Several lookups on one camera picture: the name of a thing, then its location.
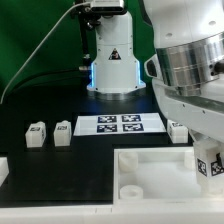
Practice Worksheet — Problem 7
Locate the white square tabletop part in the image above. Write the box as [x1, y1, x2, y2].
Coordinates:
[113, 147, 224, 204]

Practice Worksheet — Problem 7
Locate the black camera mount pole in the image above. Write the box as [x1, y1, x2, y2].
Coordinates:
[75, 0, 94, 69]

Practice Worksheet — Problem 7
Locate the white obstacle left piece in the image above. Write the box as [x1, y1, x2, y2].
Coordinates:
[0, 157, 9, 187]

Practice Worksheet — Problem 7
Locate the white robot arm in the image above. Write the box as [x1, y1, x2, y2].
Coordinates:
[138, 0, 224, 142]

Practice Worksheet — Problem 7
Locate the grey cable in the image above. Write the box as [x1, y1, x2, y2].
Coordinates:
[0, 2, 88, 105]

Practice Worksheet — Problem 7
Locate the white front obstacle bar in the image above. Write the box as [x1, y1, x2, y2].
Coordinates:
[0, 203, 224, 224]

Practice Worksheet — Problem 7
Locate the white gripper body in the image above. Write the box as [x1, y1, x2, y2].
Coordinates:
[143, 54, 224, 143]

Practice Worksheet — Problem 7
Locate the white sheet with tags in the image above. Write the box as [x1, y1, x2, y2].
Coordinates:
[74, 113, 166, 136]

